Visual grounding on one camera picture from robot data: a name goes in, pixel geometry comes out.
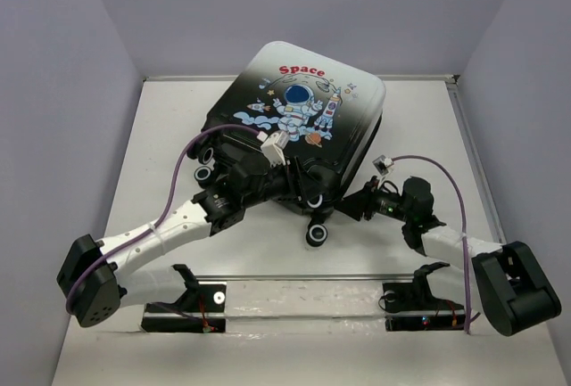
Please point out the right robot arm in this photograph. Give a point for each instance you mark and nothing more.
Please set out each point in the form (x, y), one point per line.
(503, 282)

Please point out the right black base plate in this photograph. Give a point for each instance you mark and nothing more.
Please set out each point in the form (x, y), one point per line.
(406, 310)

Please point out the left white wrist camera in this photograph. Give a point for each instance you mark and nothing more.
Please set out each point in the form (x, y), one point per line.
(272, 147)

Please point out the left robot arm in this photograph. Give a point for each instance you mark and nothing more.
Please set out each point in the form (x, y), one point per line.
(97, 277)

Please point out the black and white suitcase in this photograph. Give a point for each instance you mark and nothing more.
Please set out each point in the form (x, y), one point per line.
(330, 110)

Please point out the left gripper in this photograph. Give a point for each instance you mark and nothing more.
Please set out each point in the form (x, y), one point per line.
(297, 184)

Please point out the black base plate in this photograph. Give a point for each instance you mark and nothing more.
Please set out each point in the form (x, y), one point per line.
(200, 312)
(406, 310)

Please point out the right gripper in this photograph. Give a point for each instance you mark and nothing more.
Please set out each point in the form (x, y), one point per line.
(352, 205)

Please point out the white cardboard front panel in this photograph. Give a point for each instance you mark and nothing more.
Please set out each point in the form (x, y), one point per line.
(308, 354)

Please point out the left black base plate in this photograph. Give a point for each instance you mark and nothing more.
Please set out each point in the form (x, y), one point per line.
(200, 312)

